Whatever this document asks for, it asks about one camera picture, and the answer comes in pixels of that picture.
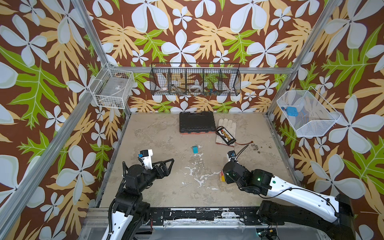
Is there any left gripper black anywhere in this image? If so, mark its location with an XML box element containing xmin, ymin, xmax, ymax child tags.
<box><xmin>137</xmin><ymin>158</ymin><xmax>174</xmax><ymax>195</ymax></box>

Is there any teal block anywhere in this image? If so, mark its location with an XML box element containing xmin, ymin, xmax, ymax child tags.
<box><xmin>193</xmin><ymin>146</ymin><xmax>199</xmax><ymax>154</ymax></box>

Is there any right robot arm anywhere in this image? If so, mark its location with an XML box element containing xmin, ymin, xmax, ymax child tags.
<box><xmin>223</xmin><ymin>161</ymin><xmax>356</xmax><ymax>240</ymax></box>

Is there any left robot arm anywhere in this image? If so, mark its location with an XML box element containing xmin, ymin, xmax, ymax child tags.
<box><xmin>102</xmin><ymin>159</ymin><xmax>175</xmax><ymax>240</ymax></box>

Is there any black battery holder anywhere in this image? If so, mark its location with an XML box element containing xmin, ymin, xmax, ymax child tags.
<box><xmin>216</xmin><ymin>126</ymin><xmax>236</xmax><ymax>146</ymax></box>

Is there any black tool case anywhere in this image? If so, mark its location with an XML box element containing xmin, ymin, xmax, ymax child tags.
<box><xmin>179</xmin><ymin>111</ymin><xmax>216</xmax><ymax>134</ymax></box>

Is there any beige work glove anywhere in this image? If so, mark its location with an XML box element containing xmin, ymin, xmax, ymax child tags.
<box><xmin>216</xmin><ymin>118</ymin><xmax>237</xmax><ymax>147</ymax></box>

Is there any blue object in basket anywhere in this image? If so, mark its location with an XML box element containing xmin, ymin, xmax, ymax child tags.
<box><xmin>285</xmin><ymin>107</ymin><xmax>299</xmax><ymax>117</ymax></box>

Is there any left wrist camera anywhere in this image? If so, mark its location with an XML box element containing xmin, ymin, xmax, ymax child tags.
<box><xmin>138</xmin><ymin>149</ymin><xmax>153</xmax><ymax>170</ymax></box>

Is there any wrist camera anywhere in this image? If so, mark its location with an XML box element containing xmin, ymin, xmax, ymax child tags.
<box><xmin>227</xmin><ymin>151</ymin><xmax>237</xmax><ymax>162</ymax></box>
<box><xmin>138</xmin><ymin>149</ymin><xmax>153</xmax><ymax>170</ymax></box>

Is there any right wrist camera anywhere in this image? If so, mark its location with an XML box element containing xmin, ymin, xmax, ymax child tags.
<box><xmin>227</xmin><ymin>151</ymin><xmax>237</xmax><ymax>162</ymax></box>

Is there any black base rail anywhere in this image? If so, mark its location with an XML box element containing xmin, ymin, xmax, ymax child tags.
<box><xmin>144</xmin><ymin>207</ymin><xmax>284</xmax><ymax>227</ymax></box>

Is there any black wire basket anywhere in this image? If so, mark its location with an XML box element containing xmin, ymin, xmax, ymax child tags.
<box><xmin>149</xmin><ymin>63</ymin><xmax>242</xmax><ymax>96</ymax></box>

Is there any white wire basket right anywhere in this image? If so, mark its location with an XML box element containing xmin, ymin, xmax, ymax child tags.
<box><xmin>277</xmin><ymin>87</ymin><xmax>342</xmax><ymax>138</ymax></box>

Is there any white wire basket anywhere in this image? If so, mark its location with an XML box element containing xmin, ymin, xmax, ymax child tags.
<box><xmin>277</xmin><ymin>87</ymin><xmax>342</xmax><ymax>138</ymax></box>
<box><xmin>90</xmin><ymin>64</ymin><xmax>135</xmax><ymax>110</ymax></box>

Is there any white wire basket left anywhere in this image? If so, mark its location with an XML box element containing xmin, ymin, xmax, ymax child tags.
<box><xmin>90</xmin><ymin>64</ymin><xmax>135</xmax><ymax>110</ymax></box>

